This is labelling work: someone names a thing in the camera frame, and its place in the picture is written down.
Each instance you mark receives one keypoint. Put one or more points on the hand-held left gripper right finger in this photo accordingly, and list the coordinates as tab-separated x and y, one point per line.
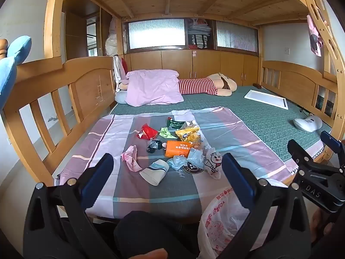
238	179

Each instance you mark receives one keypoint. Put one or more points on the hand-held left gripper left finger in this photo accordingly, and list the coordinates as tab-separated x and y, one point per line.
98	175

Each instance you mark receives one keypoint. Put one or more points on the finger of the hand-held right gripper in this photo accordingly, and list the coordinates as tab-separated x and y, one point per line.
330	140
299	153

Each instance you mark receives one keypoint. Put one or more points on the white cartoon print wrapper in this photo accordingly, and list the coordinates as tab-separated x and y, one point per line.
213	164

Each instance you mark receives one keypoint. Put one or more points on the pink wrapper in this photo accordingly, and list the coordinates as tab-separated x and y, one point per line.
130	159

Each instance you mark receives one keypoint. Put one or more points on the white red-print plastic bag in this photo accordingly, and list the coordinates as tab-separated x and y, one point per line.
223	221

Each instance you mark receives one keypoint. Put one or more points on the light blue plastic wrapper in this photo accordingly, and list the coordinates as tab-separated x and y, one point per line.
195	158

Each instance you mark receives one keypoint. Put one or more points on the white paper cup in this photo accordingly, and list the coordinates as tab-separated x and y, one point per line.
153	174

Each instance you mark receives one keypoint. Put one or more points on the black wrapper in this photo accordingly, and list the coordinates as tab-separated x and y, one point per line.
153	145

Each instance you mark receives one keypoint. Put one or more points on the blue face mask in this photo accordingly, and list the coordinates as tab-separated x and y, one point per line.
176	163

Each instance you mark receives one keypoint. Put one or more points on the red carton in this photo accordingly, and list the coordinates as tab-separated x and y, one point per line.
148	132

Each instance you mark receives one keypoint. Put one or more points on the yellow snack bag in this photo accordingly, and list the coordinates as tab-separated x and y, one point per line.
187	135

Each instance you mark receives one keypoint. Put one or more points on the orange packet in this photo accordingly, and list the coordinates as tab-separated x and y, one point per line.
178	148

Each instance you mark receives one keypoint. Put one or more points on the clear plastic wrapper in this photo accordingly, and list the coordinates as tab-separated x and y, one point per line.
190	124

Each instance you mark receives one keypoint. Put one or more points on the green paper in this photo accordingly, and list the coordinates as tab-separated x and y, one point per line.
165	133

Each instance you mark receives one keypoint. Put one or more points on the dark green packet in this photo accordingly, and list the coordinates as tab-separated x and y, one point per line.
175	124

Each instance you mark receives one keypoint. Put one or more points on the person's right hand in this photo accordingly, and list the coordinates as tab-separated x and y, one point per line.
322	222

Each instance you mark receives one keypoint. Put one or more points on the person's left hand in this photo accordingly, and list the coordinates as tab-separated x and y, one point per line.
148	255

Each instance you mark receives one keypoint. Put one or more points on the white bordered bed sheet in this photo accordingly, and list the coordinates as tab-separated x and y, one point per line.
318	155

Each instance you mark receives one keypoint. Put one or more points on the white handheld device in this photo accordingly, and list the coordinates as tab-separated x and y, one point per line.
307	124

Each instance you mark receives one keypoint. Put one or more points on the pink grey plaid sheet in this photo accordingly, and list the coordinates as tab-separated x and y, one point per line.
116	140

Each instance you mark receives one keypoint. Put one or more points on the green woven bed mat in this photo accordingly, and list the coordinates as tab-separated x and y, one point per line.
242	118

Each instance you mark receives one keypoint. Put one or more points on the white framed board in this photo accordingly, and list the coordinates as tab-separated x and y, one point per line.
265	99

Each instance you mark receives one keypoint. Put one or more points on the person's black trouser leg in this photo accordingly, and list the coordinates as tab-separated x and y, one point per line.
151	232

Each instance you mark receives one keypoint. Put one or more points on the dark brown small object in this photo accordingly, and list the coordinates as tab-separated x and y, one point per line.
257	86

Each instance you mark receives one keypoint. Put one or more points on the light blue cushion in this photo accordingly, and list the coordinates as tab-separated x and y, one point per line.
121	97

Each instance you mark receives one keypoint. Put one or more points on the striped shirt plush toy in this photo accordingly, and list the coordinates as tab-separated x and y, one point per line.
196	85

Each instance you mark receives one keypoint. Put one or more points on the pink pillow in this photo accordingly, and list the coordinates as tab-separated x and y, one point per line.
153	87

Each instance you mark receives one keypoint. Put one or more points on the pink printed hanging cloth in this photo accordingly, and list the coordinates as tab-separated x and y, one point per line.
314	37

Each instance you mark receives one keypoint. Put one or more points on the white hanging cloth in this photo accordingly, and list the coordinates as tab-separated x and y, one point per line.
117	71

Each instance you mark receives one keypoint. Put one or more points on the red cushion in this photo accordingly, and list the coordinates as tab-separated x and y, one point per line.
124	67

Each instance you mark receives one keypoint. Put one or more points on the ribbed glass window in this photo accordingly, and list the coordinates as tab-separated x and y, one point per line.
235	36
156	33

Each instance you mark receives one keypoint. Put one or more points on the white plastic garment cover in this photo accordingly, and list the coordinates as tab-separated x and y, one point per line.
113	40

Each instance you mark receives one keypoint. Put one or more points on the blue plush toy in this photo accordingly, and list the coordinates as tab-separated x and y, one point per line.
13	62

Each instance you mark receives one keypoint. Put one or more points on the brown wooden wardrobe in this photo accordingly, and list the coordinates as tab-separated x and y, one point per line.
78	35

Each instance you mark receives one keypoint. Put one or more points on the striped tote bag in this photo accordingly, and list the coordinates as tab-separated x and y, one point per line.
199	41

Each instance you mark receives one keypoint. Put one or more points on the clear plastic bag bundle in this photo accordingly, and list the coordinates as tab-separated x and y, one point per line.
199	26

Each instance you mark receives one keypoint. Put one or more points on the wooden bunk bed frame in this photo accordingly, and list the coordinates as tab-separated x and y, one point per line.
89	86

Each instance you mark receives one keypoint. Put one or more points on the white wall switch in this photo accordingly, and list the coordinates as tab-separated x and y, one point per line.
287	51

